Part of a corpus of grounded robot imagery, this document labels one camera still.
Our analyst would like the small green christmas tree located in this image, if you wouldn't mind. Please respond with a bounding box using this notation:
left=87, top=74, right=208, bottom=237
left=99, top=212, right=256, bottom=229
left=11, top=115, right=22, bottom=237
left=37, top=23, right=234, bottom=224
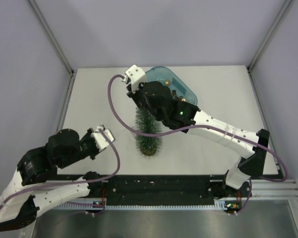
left=133, top=107, right=163, bottom=158

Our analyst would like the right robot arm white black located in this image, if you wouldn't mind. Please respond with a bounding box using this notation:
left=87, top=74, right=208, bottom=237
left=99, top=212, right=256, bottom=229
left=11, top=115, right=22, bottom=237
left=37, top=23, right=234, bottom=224
left=126, top=81, right=270, bottom=196

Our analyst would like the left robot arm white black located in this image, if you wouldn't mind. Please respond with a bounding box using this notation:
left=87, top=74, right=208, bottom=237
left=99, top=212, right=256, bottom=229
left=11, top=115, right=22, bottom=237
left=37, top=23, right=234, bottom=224
left=0, top=127, right=114, bottom=232

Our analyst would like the teal plastic bin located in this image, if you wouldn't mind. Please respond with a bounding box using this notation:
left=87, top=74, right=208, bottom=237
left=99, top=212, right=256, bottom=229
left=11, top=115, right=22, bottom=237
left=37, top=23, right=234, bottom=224
left=146, top=66, right=198, bottom=106

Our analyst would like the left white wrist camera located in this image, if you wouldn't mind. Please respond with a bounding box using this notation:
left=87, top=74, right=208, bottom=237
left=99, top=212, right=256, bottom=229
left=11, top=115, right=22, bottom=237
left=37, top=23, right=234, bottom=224
left=91, top=125, right=115, bottom=152

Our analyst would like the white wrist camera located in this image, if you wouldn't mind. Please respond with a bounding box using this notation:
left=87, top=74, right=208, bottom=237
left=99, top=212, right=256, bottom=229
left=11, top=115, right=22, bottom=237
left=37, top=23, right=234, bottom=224
left=91, top=125, right=115, bottom=152
left=122, top=64, right=148, bottom=93

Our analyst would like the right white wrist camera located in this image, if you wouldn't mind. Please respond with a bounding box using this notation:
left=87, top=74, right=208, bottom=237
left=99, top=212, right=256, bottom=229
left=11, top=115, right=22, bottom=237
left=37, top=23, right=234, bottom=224
left=122, top=64, right=148, bottom=93

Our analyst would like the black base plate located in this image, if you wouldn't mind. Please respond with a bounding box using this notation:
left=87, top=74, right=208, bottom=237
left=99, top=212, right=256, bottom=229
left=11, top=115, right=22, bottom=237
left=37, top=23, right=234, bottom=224
left=57, top=173, right=250, bottom=206

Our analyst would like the right aluminium corner post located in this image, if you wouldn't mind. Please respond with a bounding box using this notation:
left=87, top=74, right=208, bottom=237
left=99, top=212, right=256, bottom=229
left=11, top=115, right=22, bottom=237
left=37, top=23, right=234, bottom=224
left=247, top=0, right=295, bottom=73

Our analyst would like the aluminium corner post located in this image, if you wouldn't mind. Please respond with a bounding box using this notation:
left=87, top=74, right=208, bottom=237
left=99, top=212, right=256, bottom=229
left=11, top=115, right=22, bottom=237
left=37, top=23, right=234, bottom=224
left=26, top=0, right=74, bottom=75
left=247, top=0, right=295, bottom=73

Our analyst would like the left aluminium corner post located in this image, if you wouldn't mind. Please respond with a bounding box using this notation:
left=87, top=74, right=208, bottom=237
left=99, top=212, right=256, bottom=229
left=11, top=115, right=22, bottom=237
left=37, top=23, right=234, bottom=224
left=26, top=0, right=74, bottom=75

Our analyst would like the white slotted cable duct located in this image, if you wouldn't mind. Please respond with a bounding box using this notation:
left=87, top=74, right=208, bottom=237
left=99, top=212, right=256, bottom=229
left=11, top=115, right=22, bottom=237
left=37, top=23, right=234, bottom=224
left=54, top=200, right=241, bottom=211

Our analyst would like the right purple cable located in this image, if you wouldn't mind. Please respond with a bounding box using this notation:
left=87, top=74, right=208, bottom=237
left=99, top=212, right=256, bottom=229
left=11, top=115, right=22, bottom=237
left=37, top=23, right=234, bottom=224
left=107, top=74, right=289, bottom=216

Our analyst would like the aluminium front rail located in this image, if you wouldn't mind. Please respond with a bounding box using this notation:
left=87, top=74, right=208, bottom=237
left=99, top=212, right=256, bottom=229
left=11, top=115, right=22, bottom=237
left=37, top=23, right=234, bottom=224
left=52, top=178, right=298, bottom=199

